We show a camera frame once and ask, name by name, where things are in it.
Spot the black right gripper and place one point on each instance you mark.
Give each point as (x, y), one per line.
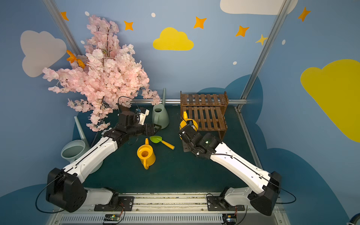
(185, 134)

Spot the pink blossom artificial tree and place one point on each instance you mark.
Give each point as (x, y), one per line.
(107, 75)

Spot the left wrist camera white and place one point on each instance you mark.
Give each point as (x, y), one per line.
(143, 113)

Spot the green trowel yellow handle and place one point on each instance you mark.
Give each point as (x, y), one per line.
(158, 139)

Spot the brown wooden slatted shelf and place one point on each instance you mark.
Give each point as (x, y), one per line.
(207, 111)

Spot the yellow watering can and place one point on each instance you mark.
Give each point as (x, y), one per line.
(187, 125)
(146, 154)

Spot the aluminium back frame rail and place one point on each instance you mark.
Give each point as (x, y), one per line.
(178, 101)

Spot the large mint green watering can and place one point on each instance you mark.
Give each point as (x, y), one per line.
(75, 149)

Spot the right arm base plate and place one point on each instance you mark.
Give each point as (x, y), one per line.
(222, 203)

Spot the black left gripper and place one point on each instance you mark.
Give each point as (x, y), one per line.
(146, 129)

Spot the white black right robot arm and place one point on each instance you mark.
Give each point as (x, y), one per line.
(263, 187)

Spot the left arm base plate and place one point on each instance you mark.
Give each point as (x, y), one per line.
(118, 203)

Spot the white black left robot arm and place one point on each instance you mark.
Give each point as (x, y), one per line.
(65, 186)

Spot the aluminium right floor rail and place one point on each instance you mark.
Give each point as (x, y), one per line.
(248, 139)

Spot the small mint green watering can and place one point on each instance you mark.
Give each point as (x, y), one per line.
(159, 113)

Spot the aluminium front frame rail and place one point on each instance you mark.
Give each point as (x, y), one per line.
(171, 209)

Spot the aluminium frame rail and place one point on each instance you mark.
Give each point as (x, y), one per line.
(178, 101)
(171, 209)

